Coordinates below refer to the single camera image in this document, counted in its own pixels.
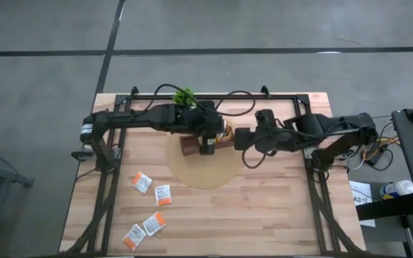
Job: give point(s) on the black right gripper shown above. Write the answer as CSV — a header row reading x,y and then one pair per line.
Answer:
x,y
271,138

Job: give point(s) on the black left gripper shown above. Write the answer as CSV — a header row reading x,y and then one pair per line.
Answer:
x,y
203,120

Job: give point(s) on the green foil tea bag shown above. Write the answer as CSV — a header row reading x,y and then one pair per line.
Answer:
x,y
229,130

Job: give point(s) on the brown wooden tea box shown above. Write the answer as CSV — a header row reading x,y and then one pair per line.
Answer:
x,y
188,147

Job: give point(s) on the white orange tea bag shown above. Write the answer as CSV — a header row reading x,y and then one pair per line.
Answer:
x,y
163,195
154,223
134,237
142,182

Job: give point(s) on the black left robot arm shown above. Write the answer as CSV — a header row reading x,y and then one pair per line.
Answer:
x,y
127,120

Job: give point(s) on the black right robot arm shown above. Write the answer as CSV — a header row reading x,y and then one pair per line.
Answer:
x,y
335,127

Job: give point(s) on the small green potted plant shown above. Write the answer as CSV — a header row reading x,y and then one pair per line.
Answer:
x,y
183,96

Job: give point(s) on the black power supply box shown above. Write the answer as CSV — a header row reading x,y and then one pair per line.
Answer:
x,y
375,153

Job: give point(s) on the white paper sheet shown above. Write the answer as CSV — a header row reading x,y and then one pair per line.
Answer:
x,y
366,188

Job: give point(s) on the white plastic bottle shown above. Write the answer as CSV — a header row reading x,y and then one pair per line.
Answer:
x,y
396,189

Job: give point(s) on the grey metal stand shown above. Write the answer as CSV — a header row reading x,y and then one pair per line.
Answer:
x,y
2,179

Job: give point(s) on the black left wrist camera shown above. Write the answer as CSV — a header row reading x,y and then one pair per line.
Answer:
x,y
207,145

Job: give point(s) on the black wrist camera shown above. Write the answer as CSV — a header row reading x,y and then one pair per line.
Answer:
x,y
207,145
244,139

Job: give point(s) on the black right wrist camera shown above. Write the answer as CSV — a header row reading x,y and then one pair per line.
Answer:
x,y
244,139

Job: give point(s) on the black metal table frame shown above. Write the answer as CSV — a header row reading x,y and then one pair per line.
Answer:
x,y
285,96

